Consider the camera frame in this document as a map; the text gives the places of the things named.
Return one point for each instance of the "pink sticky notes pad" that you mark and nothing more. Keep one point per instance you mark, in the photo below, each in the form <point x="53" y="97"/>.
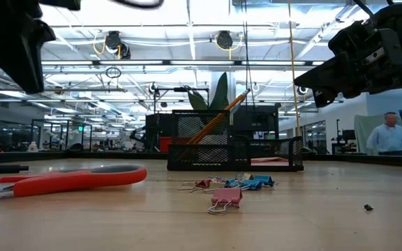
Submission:
<point x="271" y="161"/>

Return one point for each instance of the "blue binder clip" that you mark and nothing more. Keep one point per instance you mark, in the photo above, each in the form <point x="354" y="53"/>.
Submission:
<point x="250" y="184"/>
<point x="264" y="180"/>

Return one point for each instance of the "yellow binder clip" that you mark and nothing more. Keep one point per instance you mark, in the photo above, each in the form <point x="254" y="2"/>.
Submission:
<point x="245" y="176"/>

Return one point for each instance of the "pale green cloth cover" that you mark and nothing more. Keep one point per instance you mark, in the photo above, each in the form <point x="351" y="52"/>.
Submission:
<point x="361" y="129"/>

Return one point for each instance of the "white plastic bottle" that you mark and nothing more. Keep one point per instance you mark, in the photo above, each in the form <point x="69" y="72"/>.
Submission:
<point x="33" y="147"/>

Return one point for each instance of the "red box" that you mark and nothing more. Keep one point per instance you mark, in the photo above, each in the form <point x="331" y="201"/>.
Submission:
<point x="164" y="141"/>

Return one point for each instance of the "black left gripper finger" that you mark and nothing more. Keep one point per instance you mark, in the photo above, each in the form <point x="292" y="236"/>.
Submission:
<point x="23" y="55"/>

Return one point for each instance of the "orange pencil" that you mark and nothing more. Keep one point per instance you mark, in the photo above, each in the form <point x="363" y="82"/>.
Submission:
<point x="215" y="122"/>

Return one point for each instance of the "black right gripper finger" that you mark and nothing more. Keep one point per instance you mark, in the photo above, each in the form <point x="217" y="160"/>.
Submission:
<point x="326" y="75"/>
<point x="331" y="97"/>

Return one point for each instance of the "pink binder clip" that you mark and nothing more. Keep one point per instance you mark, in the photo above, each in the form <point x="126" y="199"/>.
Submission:
<point x="226" y="196"/>

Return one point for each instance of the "black mesh desk organizer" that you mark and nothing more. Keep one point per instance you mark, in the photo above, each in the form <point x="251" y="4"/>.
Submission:
<point x="176" y="157"/>

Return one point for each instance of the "small black debris piece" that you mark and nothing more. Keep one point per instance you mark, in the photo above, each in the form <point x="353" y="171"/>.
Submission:
<point x="368" y="207"/>

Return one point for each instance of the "red binder clip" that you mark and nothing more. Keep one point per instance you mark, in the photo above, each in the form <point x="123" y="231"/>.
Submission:
<point x="204" y="183"/>

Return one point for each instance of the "black marker pen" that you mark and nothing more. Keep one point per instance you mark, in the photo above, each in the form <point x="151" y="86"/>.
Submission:
<point x="2" y="169"/>

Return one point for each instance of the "black equipment case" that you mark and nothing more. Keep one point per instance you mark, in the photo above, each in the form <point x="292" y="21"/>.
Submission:
<point x="155" y="129"/>

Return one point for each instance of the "snake plant in white pot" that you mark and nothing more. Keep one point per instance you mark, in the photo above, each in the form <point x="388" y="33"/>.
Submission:
<point x="222" y="90"/>

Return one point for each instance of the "person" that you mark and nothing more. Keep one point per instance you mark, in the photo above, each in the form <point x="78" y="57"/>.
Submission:
<point x="389" y="137"/>

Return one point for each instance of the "black computer tower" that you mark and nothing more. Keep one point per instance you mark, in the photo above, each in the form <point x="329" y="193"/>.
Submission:
<point x="257" y="120"/>

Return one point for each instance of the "black aluminium table frame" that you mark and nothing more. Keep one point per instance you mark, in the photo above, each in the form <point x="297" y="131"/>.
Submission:
<point x="82" y="155"/>

